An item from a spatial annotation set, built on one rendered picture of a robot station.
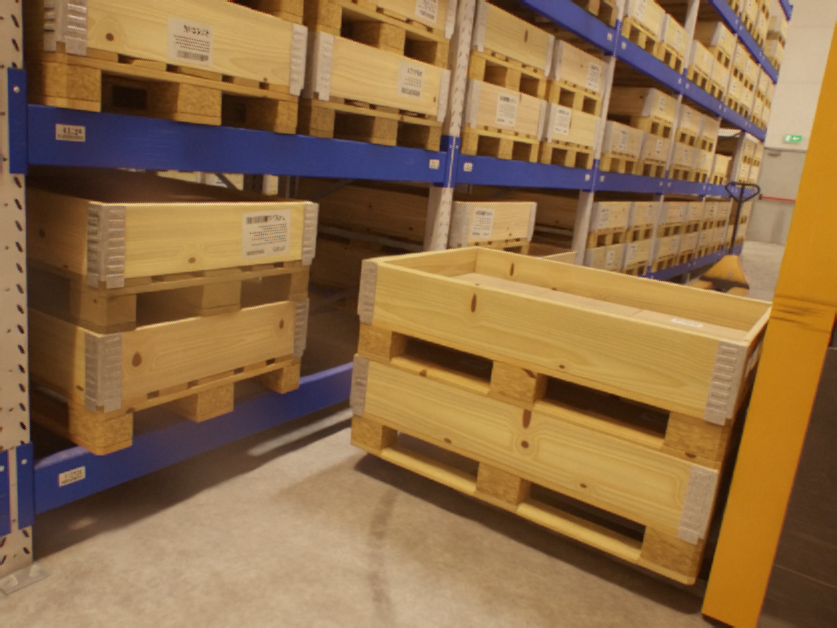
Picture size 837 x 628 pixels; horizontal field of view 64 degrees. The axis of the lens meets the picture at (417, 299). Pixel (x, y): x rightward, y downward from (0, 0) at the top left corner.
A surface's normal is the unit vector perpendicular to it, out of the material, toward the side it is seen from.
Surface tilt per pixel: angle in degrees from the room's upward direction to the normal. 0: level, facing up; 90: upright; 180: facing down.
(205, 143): 90
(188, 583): 0
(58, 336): 90
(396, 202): 90
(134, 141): 90
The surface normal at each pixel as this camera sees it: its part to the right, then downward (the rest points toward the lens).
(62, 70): 0.20, 0.23
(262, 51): 0.83, 0.21
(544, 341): -0.55, 0.12
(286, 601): 0.11, -0.97
